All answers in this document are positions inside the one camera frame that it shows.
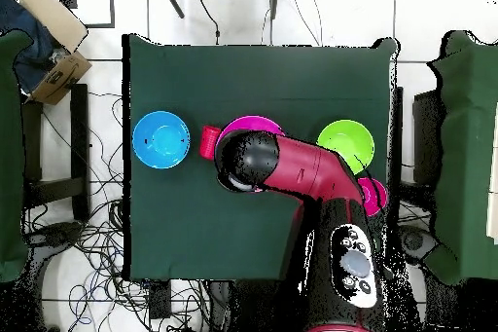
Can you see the large pink bowl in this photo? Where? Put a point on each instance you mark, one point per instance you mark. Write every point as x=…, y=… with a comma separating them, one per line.
x=253, y=123

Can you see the light green bowl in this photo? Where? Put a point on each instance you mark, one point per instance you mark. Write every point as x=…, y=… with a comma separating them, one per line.
x=342, y=141

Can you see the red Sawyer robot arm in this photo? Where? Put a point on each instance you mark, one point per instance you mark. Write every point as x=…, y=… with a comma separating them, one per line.
x=311, y=168

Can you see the red cup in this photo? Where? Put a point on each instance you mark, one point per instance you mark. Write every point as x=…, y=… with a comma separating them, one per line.
x=209, y=143

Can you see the dark green tablecloth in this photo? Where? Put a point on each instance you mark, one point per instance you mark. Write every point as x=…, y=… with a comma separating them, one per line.
x=253, y=75

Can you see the blue bowl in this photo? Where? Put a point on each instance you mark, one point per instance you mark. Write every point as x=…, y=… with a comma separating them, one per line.
x=161, y=139

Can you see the small crimson bowl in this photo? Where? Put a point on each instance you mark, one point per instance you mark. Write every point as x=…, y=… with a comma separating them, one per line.
x=375, y=195

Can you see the black power strip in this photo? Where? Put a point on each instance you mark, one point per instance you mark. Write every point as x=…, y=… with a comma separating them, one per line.
x=160, y=301

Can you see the black tripod leg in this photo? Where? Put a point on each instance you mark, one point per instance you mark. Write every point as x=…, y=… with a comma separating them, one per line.
x=173, y=1
x=275, y=1

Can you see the brown cardboard box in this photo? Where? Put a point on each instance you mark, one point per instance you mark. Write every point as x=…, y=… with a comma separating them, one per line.
x=58, y=79

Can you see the green cloth covered table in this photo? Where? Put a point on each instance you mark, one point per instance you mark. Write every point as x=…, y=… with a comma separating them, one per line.
x=9, y=153
x=467, y=153

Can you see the beige box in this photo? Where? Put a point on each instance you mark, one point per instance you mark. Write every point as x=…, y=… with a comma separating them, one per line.
x=54, y=16

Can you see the dark blue cloth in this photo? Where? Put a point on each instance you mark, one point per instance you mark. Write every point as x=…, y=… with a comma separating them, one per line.
x=27, y=51

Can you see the black stool frame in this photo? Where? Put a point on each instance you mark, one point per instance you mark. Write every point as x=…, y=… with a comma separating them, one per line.
x=79, y=133

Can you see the grey pedestal foot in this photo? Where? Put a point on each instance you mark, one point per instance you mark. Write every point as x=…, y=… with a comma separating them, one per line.
x=414, y=242
x=58, y=234

